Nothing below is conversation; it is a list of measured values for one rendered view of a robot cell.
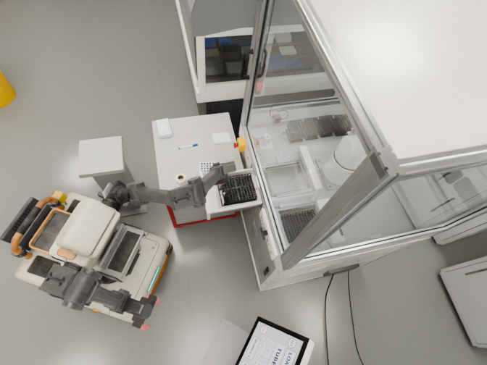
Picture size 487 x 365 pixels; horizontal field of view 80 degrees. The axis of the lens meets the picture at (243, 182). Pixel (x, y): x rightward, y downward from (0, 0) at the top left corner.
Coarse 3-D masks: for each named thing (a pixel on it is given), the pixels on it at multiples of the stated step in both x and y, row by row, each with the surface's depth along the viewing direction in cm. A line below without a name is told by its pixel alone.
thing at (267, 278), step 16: (256, 208) 201; (256, 224) 209; (256, 240) 219; (256, 256) 229; (368, 256) 198; (384, 256) 218; (256, 272) 236; (272, 272) 181; (304, 272) 194; (320, 272) 218; (336, 272) 223; (272, 288) 235
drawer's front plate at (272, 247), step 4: (264, 208) 172; (260, 212) 177; (264, 212) 171; (260, 216) 178; (264, 216) 170; (264, 220) 171; (264, 224) 173; (268, 224) 168; (268, 228) 167; (268, 232) 166; (268, 236) 167; (268, 240) 169; (272, 240) 164; (272, 244) 163; (268, 248) 172; (272, 248) 162; (272, 252) 164; (276, 252) 161; (272, 256) 165; (276, 256) 162
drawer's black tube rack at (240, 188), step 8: (232, 176) 184; (240, 176) 184; (248, 176) 185; (224, 184) 181; (232, 184) 181; (240, 184) 185; (248, 184) 182; (232, 192) 182; (240, 192) 179; (248, 192) 183; (224, 200) 175; (232, 200) 176; (240, 200) 176; (248, 200) 180; (256, 200) 182
